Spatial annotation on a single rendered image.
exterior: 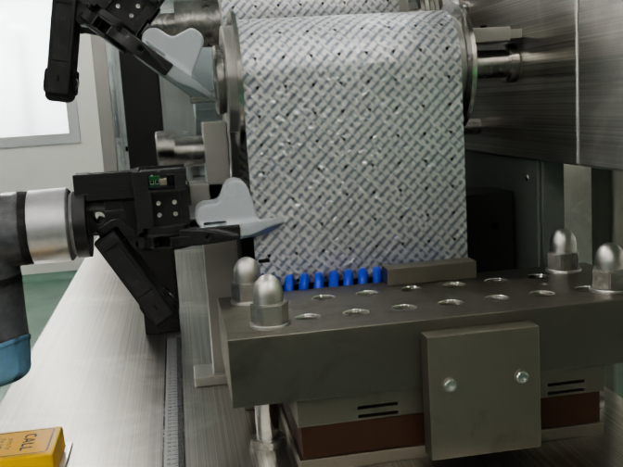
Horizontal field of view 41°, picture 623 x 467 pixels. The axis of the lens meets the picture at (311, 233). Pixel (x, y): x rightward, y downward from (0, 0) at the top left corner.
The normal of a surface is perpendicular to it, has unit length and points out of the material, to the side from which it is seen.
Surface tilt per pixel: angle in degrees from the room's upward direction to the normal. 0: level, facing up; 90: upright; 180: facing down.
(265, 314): 90
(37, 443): 0
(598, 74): 90
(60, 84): 91
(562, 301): 0
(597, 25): 90
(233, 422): 0
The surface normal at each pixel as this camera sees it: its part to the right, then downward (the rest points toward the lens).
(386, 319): -0.06, -0.99
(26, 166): 0.16, 0.15
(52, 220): 0.14, -0.12
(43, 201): 0.07, -0.61
